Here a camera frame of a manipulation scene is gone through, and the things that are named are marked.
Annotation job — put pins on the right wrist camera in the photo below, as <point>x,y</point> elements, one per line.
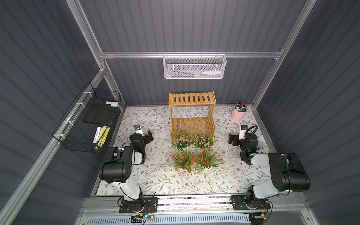
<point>242,131</point>

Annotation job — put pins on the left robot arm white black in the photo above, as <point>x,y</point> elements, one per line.
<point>118,167</point>

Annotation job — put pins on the pink blue sticky notes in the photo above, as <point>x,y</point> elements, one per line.
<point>112,104</point>

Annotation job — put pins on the red flower pot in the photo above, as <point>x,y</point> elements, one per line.
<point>184,161</point>
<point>207,159</point>

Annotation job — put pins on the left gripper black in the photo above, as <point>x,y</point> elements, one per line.
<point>147,136</point>

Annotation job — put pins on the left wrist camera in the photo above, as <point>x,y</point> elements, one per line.
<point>137,128</point>

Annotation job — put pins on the pens in pink cup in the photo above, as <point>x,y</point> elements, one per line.
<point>240,107</point>

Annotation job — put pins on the black notebook in basket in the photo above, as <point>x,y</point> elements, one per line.
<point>100,114</point>

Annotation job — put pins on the wooden two-tier plant rack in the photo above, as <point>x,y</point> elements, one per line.
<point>198,123</point>

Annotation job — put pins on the yellow item in black basket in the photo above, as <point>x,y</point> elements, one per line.
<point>102,136</point>

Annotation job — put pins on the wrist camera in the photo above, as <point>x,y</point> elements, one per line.
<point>137,128</point>
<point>242,131</point>

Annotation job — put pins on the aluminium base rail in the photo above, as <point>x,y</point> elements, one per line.
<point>206,209</point>

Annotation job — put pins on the pink flower pot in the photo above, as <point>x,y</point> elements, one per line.
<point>204,141</point>
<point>181,141</point>

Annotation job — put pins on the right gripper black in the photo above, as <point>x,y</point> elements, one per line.
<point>233,139</point>

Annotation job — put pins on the black wire wall basket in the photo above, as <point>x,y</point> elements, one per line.
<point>75,135</point>

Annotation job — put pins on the white marker in black basket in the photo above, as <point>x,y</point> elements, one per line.
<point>95,140</point>

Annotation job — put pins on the white wire mesh basket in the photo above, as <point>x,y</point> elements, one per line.
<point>197,66</point>

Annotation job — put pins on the pink pen holder cup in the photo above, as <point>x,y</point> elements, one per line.
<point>237,116</point>

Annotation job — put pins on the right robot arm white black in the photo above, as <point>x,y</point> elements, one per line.
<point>287,173</point>

